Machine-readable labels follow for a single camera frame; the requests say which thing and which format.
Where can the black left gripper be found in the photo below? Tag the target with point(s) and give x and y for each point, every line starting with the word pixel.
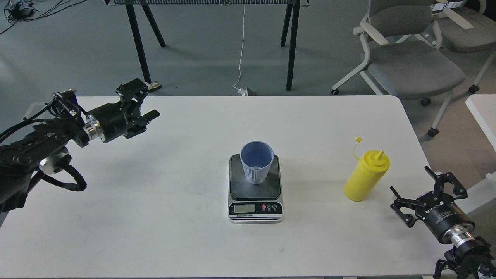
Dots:
pixel 123 118

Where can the yellow squeeze bottle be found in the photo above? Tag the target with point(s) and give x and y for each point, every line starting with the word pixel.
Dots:
pixel 370 168

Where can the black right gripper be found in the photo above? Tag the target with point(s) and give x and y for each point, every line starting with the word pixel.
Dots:
pixel 443 217

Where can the digital kitchen scale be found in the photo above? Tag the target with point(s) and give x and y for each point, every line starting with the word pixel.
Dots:
pixel 254 204

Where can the black trestle table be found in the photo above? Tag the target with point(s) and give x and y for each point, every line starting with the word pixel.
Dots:
pixel 222 27

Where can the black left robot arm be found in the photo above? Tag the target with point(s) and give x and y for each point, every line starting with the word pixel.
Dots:
pixel 43 155

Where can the white side table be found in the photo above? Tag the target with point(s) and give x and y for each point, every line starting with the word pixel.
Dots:
pixel 468 150

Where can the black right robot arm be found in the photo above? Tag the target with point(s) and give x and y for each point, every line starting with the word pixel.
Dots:
pixel 469 254

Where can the grey office chair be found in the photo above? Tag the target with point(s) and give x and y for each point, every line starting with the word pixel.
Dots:
pixel 401 41
pixel 465 30

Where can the blue plastic cup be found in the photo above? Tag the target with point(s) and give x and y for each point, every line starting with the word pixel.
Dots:
pixel 256 159

